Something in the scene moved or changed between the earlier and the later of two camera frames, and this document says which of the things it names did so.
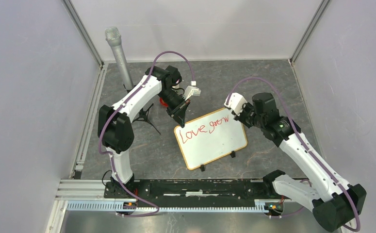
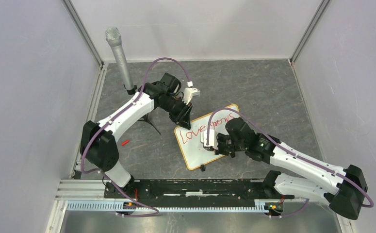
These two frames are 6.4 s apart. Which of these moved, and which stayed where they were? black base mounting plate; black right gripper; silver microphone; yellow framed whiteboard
Moved: black right gripper
Stayed: yellow framed whiteboard; black base mounting plate; silver microphone
